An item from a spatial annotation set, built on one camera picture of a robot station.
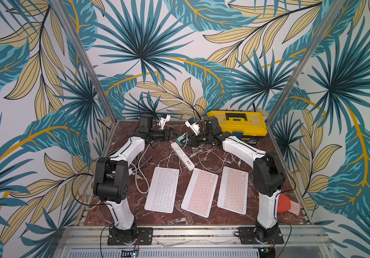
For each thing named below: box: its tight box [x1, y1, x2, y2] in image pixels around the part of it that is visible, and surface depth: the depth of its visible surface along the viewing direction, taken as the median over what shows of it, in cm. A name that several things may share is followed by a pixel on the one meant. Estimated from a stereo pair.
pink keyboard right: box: [217, 166, 249, 215], surface depth 88 cm
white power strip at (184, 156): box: [171, 141, 196, 172], surface depth 100 cm
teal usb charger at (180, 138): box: [176, 135, 187, 145], surface depth 85 cm
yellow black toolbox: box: [207, 110, 268, 145], surface depth 99 cm
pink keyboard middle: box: [180, 167, 219, 219], surface depth 88 cm
